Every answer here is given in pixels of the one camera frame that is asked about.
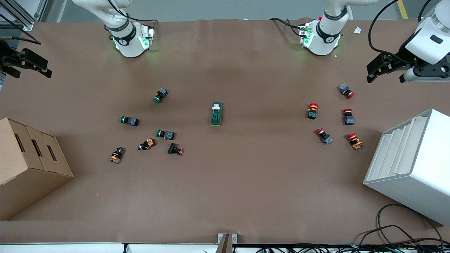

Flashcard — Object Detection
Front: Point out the brown cardboard box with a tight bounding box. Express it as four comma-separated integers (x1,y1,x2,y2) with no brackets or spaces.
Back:
0,117,74,221

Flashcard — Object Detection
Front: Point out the white stepped rack box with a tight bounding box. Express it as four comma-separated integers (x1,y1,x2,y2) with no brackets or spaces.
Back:
363,109,450,226

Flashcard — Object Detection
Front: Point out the black red push button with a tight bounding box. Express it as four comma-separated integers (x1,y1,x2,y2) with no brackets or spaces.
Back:
167,142,184,156

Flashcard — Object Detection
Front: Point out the aluminium frame profile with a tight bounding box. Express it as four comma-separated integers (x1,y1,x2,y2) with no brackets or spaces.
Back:
0,0,48,31

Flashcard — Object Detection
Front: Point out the silver base connector bracket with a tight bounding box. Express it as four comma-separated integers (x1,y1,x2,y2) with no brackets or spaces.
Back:
140,24,156,50

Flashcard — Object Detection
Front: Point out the black looped cable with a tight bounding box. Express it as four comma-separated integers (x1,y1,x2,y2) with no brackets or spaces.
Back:
357,204,446,246

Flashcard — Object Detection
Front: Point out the black cable bundle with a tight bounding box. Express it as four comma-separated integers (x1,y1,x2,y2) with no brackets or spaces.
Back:
257,242,450,253

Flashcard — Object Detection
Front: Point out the grey metal bracket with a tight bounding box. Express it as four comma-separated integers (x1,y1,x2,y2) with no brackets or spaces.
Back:
216,233,238,253

